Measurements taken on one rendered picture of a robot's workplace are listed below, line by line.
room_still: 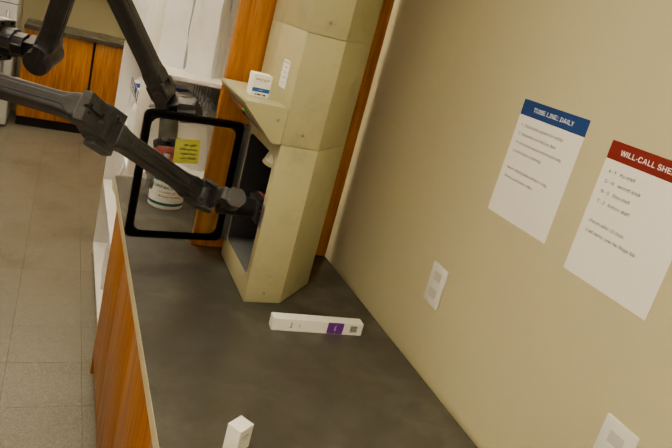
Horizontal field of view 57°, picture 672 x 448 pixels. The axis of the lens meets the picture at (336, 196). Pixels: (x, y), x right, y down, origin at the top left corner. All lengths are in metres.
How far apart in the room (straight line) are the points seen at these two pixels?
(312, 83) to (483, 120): 0.45
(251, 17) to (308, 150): 0.49
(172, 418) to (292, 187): 0.69
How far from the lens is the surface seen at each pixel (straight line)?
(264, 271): 1.77
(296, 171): 1.67
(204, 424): 1.34
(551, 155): 1.41
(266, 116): 1.60
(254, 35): 1.94
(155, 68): 1.89
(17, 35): 2.09
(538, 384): 1.41
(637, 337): 1.24
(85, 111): 1.48
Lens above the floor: 1.76
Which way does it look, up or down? 16 degrees down
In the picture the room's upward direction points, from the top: 15 degrees clockwise
